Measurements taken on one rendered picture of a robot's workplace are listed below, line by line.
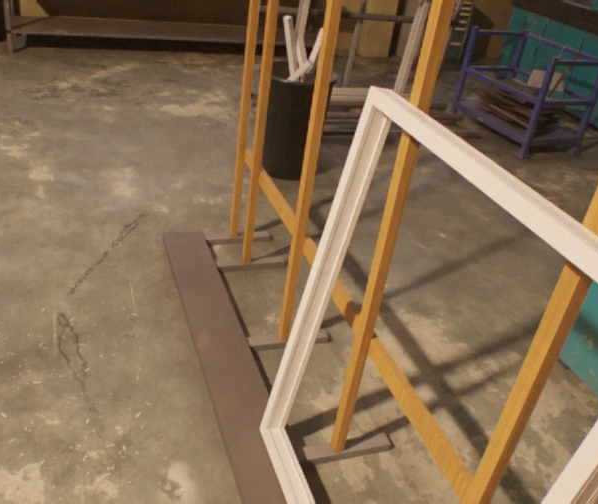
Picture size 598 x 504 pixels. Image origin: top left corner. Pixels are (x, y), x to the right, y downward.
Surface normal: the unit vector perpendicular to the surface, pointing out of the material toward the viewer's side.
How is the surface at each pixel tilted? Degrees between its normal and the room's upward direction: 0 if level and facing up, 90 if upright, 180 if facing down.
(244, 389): 0
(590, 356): 90
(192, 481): 0
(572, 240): 82
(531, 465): 0
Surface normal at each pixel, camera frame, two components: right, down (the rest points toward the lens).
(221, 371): 0.12, -0.85
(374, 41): 0.31, 0.52
